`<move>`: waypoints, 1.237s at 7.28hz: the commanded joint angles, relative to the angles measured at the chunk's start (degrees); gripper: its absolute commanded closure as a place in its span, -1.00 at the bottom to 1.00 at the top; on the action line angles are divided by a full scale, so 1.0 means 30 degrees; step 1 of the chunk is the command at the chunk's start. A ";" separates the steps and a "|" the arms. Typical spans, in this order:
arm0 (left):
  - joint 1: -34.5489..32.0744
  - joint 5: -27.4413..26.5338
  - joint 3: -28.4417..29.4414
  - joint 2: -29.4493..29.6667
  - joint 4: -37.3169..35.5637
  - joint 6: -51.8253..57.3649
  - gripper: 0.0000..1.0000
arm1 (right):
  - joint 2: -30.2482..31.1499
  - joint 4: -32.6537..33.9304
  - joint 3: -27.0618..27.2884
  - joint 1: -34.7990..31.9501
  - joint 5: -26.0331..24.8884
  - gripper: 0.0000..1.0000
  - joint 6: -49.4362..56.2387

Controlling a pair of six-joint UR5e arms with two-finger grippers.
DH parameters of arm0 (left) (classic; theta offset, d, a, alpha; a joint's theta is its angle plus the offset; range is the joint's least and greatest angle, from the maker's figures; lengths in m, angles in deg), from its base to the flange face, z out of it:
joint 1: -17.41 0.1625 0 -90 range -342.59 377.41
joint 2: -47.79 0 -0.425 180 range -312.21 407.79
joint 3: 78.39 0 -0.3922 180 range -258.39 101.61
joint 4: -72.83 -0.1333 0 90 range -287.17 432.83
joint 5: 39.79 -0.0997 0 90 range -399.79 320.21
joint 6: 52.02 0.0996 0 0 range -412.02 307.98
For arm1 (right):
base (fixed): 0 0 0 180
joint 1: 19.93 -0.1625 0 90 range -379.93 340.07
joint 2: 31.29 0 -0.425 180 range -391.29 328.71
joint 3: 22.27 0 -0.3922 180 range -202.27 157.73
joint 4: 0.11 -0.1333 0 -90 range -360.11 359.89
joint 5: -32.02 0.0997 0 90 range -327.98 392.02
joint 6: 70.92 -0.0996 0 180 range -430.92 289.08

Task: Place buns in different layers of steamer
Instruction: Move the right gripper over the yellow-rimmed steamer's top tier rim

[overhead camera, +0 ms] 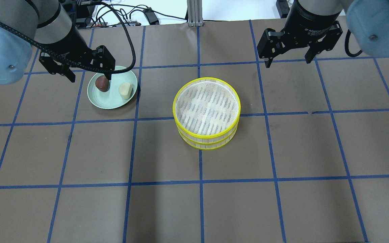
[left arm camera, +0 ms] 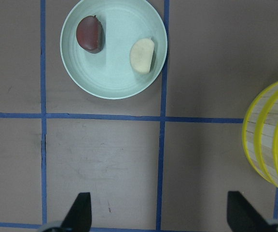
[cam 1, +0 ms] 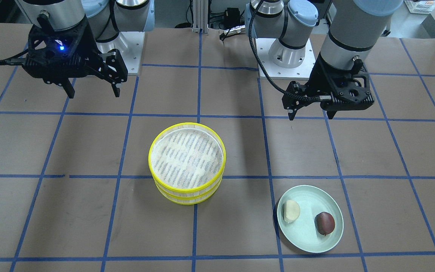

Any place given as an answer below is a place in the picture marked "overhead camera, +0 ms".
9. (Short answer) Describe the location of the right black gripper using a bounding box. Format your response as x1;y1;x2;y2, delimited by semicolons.
257;0;343;68

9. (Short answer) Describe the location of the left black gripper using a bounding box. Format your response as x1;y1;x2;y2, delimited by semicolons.
39;27;115;83

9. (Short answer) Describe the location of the brown bun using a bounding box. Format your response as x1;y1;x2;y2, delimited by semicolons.
95;75;110;92

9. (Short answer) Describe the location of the white bun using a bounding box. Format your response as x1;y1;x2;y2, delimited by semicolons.
118;82;133;100

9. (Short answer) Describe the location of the yellow steamer layer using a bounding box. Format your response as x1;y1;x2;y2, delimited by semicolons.
172;77;241;144
178;126;238;150

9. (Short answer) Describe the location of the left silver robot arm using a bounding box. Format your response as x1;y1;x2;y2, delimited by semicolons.
0;0;115;85

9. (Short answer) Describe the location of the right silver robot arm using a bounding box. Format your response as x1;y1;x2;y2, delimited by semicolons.
257;0;389;68

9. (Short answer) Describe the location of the light green plate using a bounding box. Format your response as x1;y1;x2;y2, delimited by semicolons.
87;71;138;109

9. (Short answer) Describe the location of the black electronics box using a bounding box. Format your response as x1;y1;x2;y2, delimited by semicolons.
59;0;95;29

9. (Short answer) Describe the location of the black power adapter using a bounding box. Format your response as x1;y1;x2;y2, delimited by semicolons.
142;8;160;26

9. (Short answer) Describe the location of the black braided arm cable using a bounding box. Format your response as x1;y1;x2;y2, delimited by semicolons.
0;2;136;73

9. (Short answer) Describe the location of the aluminium frame post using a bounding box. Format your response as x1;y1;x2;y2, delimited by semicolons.
187;0;204;27

